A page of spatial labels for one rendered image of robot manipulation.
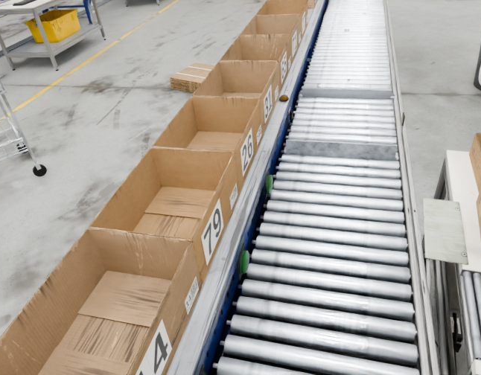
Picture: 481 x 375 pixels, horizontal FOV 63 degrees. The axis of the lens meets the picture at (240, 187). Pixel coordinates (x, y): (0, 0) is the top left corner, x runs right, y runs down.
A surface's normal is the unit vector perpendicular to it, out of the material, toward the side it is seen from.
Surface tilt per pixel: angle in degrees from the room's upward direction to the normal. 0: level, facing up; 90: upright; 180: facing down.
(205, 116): 89
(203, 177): 89
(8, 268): 0
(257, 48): 89
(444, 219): 0
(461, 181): 0
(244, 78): 89
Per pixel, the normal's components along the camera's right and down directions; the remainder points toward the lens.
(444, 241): -0.09, -0.79
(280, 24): -0.26, 0.60
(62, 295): 0.96, 0.07
